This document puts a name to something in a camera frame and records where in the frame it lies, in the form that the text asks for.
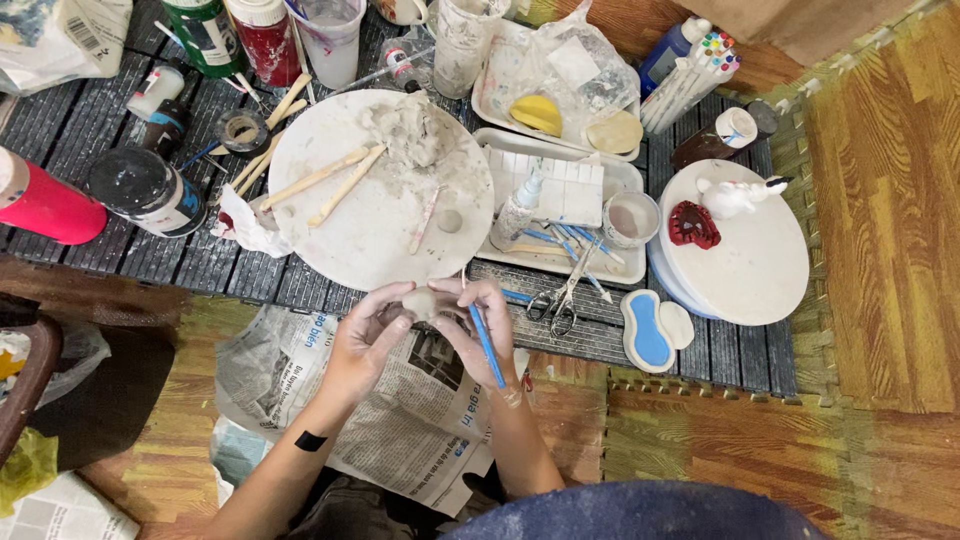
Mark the person's right hand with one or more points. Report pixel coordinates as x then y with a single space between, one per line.
484 337

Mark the person's left hand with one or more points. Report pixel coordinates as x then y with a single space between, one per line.
360 349

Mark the blue sculpting tool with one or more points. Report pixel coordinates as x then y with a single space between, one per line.
489 349

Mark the grey clay ball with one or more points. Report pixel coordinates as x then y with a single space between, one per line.
420 303

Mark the short blue tool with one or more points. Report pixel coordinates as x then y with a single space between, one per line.
517 295

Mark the metal scissors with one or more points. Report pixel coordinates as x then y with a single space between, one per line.
561 296

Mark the newspaper sheet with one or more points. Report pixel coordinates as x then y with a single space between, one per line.
409 427

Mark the small flat clay disc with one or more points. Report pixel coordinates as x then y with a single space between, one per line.
450 221

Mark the stained spray bottle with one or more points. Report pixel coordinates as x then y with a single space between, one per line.
517 214

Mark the pink modelling stick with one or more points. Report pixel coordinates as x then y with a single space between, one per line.
425 220

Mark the round white work board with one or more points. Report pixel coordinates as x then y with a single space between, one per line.
367 217

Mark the white tray with tools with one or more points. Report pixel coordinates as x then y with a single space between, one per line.
622 262

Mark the long wooden modelling tool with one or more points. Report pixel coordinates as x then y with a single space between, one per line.
346 187
315 178

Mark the blue and white clay piece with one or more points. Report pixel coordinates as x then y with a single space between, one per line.
649 334

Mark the person's dark trousers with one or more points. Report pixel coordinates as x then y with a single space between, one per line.
352 514

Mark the crumpled white tissue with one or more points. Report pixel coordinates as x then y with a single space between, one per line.
247 225

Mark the white grid paint palette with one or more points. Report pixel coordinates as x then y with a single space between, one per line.
566 187

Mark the small water cup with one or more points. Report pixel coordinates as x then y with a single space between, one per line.
630 220

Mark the thin wooden stick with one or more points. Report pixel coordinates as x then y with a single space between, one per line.
255 163
262 126

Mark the grey clay lump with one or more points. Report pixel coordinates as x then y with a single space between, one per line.
409 129

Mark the black slatted mat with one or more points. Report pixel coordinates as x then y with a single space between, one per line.
150 259

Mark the yellow sponge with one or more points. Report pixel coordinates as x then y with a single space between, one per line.
537 115

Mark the person's blue garment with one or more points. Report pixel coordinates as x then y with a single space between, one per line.
637 514

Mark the white plastic tray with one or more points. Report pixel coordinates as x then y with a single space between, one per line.
499 97

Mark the round beige sponge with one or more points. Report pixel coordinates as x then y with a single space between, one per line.
615 132

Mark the grey tape roll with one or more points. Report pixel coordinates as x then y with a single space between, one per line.
241 132

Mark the short wooden modelling tool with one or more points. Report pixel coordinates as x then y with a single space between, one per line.
289 100

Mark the large black paint bottle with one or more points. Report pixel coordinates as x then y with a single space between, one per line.
146 191

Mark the white round turntable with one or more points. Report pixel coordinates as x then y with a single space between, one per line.
739 262

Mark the dark chair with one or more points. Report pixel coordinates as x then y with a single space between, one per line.
90 397

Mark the small clear glue bottle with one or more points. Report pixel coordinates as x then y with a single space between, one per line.
399 66

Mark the white animal figurine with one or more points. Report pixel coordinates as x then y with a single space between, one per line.
735 196

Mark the clay-stained white cup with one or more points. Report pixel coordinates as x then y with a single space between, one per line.
461 49

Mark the clear plastic bag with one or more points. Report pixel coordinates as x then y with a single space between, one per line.
581 64

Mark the small black paint bottle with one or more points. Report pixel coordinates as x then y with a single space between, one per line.
166 124

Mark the brown paint bottle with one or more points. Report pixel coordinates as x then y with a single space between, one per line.
712 139

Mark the clear plastic cup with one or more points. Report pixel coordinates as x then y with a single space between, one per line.
330 41

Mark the dark red paint bottle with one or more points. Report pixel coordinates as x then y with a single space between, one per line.
266 41

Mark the small white paint bottle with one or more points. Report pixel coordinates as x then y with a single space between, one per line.
155 91

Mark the bundle of white markers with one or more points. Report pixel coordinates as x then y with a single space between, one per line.
690 81

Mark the white mug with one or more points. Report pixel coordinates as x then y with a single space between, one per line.
401 10

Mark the folded newspaper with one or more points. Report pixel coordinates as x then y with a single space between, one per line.
64 511

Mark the blue paint bottle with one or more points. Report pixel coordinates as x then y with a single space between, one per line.
667 52

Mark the green paint bottle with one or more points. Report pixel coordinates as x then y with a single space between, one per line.
202 34

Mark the yellow-green plastic bag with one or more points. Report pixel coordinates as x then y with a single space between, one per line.
26 465

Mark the white plastic bag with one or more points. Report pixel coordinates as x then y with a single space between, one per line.
60 37

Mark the brown cardboard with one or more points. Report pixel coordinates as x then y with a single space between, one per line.
795 22

